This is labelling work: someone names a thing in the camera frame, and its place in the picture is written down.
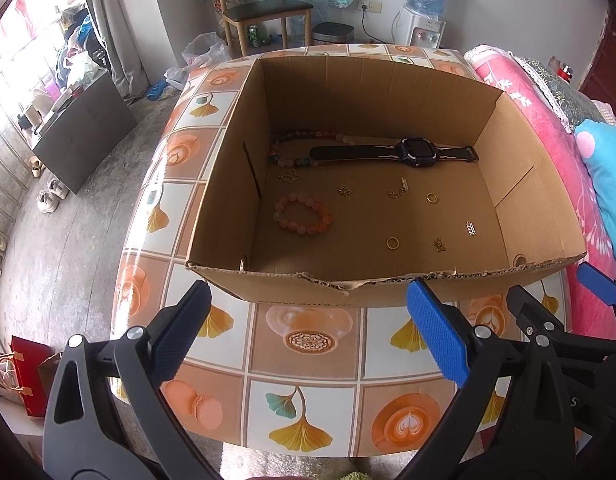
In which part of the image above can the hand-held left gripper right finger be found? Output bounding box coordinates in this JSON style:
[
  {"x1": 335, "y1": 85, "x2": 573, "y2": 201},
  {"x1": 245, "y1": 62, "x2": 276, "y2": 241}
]
[{"x1": 403, "y1": 277, "x2": 576, "y2": 480}]

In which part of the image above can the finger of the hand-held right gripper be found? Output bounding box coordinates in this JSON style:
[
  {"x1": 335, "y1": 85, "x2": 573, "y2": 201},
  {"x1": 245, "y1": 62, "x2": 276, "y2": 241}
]
[
  {"x1": 576, "y1": 261, "x2": 616, "y2": 345},
  {"x1": 506, "y1": 285, "x2": 616, "y2": 361}
]

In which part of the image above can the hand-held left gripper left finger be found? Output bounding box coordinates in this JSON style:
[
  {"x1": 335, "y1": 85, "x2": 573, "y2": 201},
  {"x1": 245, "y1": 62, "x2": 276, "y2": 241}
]
[{"x1": 42, "y1": 279, "x2": 223, "y2": 480}]

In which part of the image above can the torn cardboard box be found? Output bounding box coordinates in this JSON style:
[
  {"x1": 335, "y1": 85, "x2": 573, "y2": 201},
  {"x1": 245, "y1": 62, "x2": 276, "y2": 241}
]
[{"x1": 185, "y1": 52, "x2": 587, "y2": 309}]

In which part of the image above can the pink bead bracelet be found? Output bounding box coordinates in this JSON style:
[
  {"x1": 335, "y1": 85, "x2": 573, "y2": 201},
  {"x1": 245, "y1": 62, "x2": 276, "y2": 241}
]
[{"x1": 273, "y1": 192, "x2": 333, "y2": 236}]

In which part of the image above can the black strap smart watch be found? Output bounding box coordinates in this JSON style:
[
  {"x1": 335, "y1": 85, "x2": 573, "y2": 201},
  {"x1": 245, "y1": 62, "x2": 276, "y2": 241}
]
[{"x1": 309, "y1": 137, "x2": 478, "y2": 169}]

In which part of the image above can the multicolour bead necklace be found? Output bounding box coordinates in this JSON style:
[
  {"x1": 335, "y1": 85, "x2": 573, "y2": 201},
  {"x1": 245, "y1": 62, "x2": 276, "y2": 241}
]
[{"x1": 268, "y1": 130, "x2": 356, "y2": 169}]

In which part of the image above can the blue pillow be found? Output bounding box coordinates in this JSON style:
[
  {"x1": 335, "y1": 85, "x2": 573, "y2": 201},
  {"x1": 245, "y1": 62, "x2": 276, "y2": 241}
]
[{"x1": 574, "y1": 119, "x2": 616, "y2": 281}]

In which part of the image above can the brown paper bag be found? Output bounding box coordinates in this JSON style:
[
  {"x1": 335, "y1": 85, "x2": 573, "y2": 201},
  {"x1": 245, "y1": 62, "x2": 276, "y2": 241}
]
[{"x1": 35, "y1": 352, "x2": 64, "y2": 411}]

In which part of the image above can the ginkgo print tablecloth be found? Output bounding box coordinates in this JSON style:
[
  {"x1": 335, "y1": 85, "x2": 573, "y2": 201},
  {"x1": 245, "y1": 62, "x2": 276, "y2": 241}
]
[{"x1": 110, "y1": 42, "x2": 583, "y2": 461}]

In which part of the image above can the pink floral blanket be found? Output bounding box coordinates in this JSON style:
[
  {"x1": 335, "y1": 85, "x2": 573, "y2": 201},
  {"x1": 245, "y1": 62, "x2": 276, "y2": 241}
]
[{"x1": 462, "y1": 45, "x2": 616, "y2": 351}]

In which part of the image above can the red paper bag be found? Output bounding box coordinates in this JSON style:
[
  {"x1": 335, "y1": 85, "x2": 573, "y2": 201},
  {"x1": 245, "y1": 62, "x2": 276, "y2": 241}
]
[{"x1": 8, "y1": 337, "x2": 51, "y2": 418}]

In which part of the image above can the grey floral quilt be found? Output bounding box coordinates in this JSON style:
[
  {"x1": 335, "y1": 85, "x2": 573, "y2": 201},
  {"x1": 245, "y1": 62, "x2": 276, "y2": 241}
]
[{"x1": 508, "y1": 55, "x2": 613, "y2": 133}]

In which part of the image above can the dark cabinet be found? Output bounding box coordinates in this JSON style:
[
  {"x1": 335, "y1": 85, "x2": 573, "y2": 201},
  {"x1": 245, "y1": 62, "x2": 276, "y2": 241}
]
[{"x1": 30, "y1": 67, "x2": 139, "y2": 196}]

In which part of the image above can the red wooden door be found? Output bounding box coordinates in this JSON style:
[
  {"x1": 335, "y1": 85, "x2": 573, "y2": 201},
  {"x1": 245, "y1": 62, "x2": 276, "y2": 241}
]
[{"x1": 580, "y1": 5, "x2": 616, "y2": 121}]

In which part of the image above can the white plastic bag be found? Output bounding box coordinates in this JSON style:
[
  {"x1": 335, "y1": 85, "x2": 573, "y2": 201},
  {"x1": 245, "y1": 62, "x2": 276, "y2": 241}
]
[
  {"x1": 180, "y1": 32, "x2": 229, "y2": 68},
  {"x1": 164, "y1": 65, "x2": 189, "y2": 92}
]

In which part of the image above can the pile of clothes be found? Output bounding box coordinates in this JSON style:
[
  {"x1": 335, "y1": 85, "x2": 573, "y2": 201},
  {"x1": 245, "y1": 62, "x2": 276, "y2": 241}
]
[{"x1": 55, "y1": 5, "x2": 109, "y2": 91}]

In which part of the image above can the white water dispenser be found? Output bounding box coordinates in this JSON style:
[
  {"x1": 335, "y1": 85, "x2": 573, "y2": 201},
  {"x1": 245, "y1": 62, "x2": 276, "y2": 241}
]
[{"x1": 393, "y1": 10, "x2": 447, "y2": 51}]

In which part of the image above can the grey curtain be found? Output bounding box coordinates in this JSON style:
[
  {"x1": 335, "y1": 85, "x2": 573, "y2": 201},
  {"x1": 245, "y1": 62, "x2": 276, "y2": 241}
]
[{"x1": 80, "y1": 0, "x2": 154, "y2": 103}]

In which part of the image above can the grey trash bin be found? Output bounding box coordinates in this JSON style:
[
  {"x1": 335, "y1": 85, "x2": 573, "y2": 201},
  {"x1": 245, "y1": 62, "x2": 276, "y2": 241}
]
[{"x1": 310, "y1": 22, "x2": 356, "y2": 47}]

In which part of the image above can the wooden chair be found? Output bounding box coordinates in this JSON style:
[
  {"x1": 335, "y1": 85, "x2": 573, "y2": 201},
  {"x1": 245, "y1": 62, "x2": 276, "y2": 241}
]
[{"x1": 215, "y1": 0, "x2": 313, "y2": 58}]

